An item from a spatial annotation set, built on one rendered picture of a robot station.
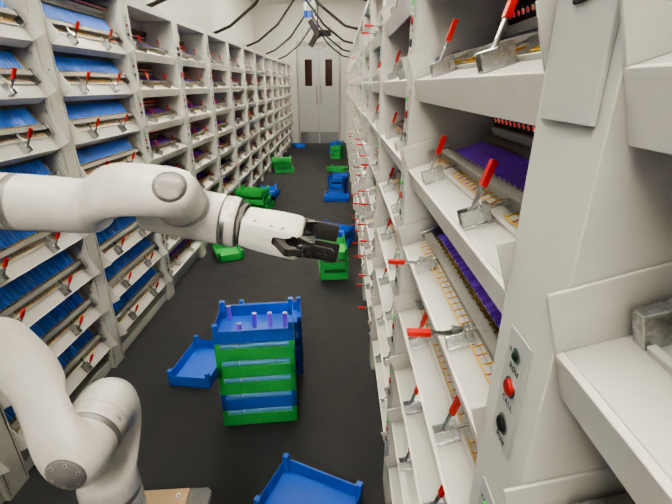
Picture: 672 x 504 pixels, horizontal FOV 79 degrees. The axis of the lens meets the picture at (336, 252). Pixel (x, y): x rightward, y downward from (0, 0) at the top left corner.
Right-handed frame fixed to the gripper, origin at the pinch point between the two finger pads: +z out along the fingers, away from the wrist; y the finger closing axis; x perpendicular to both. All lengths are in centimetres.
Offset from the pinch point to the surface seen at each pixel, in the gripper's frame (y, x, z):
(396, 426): -28, -64, 32
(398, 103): -100, 23, 19
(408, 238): -29.9, -6.4, 20.0
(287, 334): -67, -66, -5
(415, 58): -29.9, 32.7, 10.5
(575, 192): 38.0, 21.2, 12.8
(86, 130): -124, -18, -111
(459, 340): 13.4, -6.4, 20.9
